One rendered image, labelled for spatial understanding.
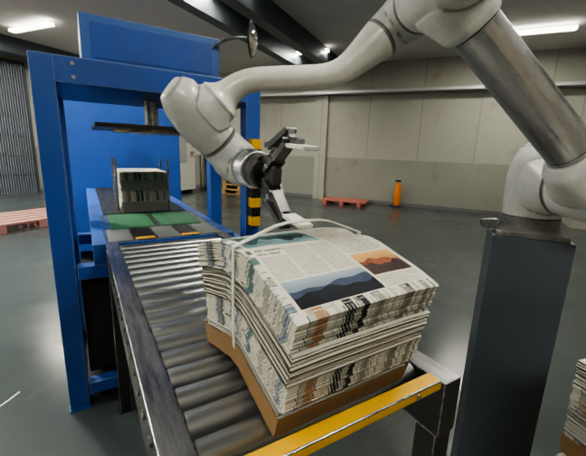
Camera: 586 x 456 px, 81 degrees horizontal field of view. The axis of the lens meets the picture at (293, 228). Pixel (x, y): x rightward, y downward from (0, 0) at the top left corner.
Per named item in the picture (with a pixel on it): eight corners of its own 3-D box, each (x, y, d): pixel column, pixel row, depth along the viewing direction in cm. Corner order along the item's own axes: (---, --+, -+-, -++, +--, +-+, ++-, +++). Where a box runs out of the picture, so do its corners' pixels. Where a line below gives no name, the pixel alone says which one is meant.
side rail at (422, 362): (454, 427, 71) (463, 375, 68) (438, 438, 68) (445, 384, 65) (225, 253, 182) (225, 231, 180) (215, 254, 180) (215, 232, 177)
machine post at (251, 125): (258, 357, 208) (261, 83, 174) (244, 361, 203) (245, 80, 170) (251, 350, 215) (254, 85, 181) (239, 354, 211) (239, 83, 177)
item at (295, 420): (402, 379, 67) (410, 363, 65) (273, 439, 52) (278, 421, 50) (351, 325, 79) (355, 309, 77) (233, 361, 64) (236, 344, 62)
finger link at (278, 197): (263, 175, 73) (260, 180, 74) (280, 220, 69) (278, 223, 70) (279, 175, 75) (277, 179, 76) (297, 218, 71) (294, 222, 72)
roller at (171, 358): (343, 318, 92) (333, 305, 96) (158, 369, 69) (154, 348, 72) (337, 330, 95) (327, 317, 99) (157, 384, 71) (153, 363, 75)
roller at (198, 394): (364, 325, 85) (358, 339, 88) (166, 384, 61) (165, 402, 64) (377, 340, 82) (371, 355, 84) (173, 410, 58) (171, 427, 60)
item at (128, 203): (169, 210, 234) (167, 171, 228) (121, 213, 219) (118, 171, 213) (159, 202, 266) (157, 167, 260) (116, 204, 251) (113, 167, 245)
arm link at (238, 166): (264, 185, 88) (275, 189, 83) (231, 186, 83) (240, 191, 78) (266, 148, 85) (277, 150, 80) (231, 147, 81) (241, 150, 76)
